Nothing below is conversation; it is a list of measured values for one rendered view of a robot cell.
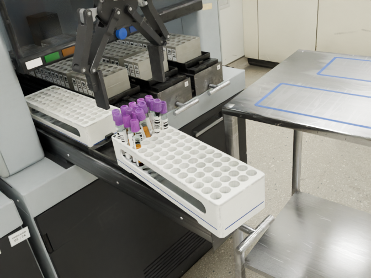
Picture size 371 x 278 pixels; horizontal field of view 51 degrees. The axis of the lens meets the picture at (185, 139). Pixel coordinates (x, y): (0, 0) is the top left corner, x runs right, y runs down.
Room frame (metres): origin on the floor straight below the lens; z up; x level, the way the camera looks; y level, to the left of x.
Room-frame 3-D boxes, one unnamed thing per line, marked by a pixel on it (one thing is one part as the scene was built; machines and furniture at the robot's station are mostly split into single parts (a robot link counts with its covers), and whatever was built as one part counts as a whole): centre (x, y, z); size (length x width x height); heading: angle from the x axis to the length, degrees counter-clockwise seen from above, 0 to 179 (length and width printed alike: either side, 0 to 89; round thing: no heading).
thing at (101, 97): (0.62, 0.13, 0.99); 0.03 x 0.01 x 0.07; 44
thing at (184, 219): (0.74, 0.15, 0.78); 0.73 x 0.14 x 0.09; 43
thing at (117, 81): (0.99, 0.18, 0.85); 0.12 x 0.02 x 0.06; 134
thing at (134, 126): (0.59, 0.09, 0.88); 0.02 x 0.02 x 0.11
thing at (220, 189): (0.55, 0.01, 0.85); 0.30 x 0.10 x 0.06; 36
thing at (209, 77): (1.37, 0.12, 0.78); 0.73 x 0.14 x 0.09; 43
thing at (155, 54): (0.71, 0.04, 0.99); 0.03 x 0.01 x 0.07; 44
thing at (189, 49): (1.20, -0.04, 0.85); 0.12 x 0.02 x 0.06; 132
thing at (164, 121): (0.65, 0.04, 0.88); 0.02 x 0.02 x 0.11
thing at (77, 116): (0.87, 0.27, 0.83); 0.30 x 0.10 x 0.06; 43
